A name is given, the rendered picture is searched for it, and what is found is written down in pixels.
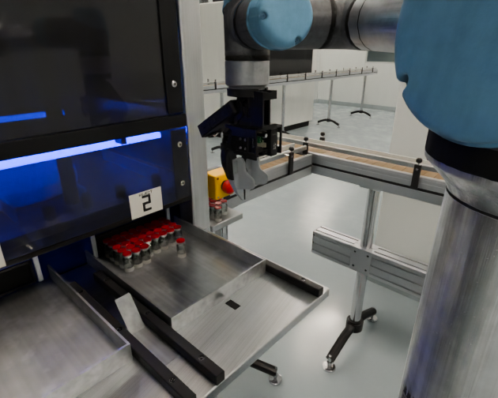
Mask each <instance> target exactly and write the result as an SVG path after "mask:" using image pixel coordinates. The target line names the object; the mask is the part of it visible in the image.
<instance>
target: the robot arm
mask: <svg viewBox="0 0 498 398"><path fill-rule="evenodd" d="M222 13H223V15H224V56H225V60H226V61H224V66H225V84H226V85H227V86H229V87H227V96H231V97H236V99H233V100H229V101H228V102H227V103H226V104H225V105H224V106H222V107H221V108H220V109H218V110H217V111H216V112H214V113H213V114H212V115H210V116H209V117H208V118H207V119H206V120H204V121H203V122H202V123H201V124H199V125H198V129H199V132H200V134H201V136H202V137H216V136H218V135H219V134H221V132H222V133H223V138H222V143H221V165H222V167H223V169H224V172H225V175H226V177H227V179H228V180H229V182H230V185H231V186H232V188H233V190H234V191H235V193H236V195H237V196H238V197H239V199H240V200H242V201H244V200H246V199H247V196H248V194H249V193H250V190H252V189H254V188H255V185H265V184H267V182H268V175H267V173H266V172H265V171H263V170H262V169H261V167H260V159H259V157H260V156H264V155H266V156H275V155H277V152H279V153H281V145H282V124H277V123H272V122H270V100H274V99H276V98H277V90H268V87H266V86H267V85H268V84H269V83H270V61H269V60H270V50H272V51H283V50H317V49H321V50H322V49H338V50H357V51H382V52H391V53H394V65H395V72H396V77H397V79H398V80H399V81H401V82H405V83H406V87H405V89H404V90H403V92H402V98H403V99H404V101H405V103H406V106H407V107H408V108H409V110H410V111H411V113H412V114H413V115H414V116H415V118H416V119H417V120H418V121H419V122H420V123H422V124H423V125H424V126H425V127H427V128H428V136H427V140H426V144H425V147H424V155H425V157H426V159H427V160H428V161H429V162H430V164H431V165H432V166H433V167H434V168H435V169H436V170H437V171H438V172H439V174H440V175H441V176H442V177H443V179H444V181H445V183H446V189H445V192H444V196H443V202H442V206H441V209H440V216H439V219H438V224H437V227H436V233H435V237H434V241H433V244H432V251H431V254H430V258H429V262H428V268H427V272H426V275H425V279H424V285H423V289H422V292H421V299H420V302H419V306H418V310H417V316H416V320H415V324H414V327H413V334H412V337H411V341H410V345H409V351H408V355H407V358H406V364H405V368H404V372H403V375H402V382H401V385H400V389H399V393H398V398H498V0H224V5H223V7H222ZM277 132H279V133H280V137H279V146H277ZM237 155H240V156H242V157H238V158H237V157H236V156H237Z"/></svg>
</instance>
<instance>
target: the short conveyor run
mask: <svg viewBox="0 0 498 398"><path fill-rule="evenodd" d="M285 150H286V151H285ZM304 150H307V146H306V145H304V146H301V147H299V148H295V143H292V144H289V145H285V146H282V147H281V153H277V155H275V156H266V155H264V156H260V157H259V159H260V158H261V159H260V167H261V169H262V170H263V171H265V172H266V173H267V175H268V182H267V184H265V185H255V188H254V189H252V190H250V193H249V194H248V196H247V199H246V200H244V201H242V200H240V199H239V197H238V196H237V195H236V193H235V191H234V193H233V194H230V195H228V196H226V197H222V199H225V200H227V205H228V207H229V208H234V207H236V206H237V205H241V204H242V203H245V202H247V201H250V200H252V199H254V198H256V197H259V196H262V195H263V194H265V193H269V192H270V191H273V190H275V189H278V188H280V187H282V186H285V185H287V184H289V183H291V182H295V181H296V180H298V179H301V178H303V177H306V176H308V175H311V169H312V157H313V156H312V154H307V155H305V154H301V153H298V152H302V151H304Z"/></svg>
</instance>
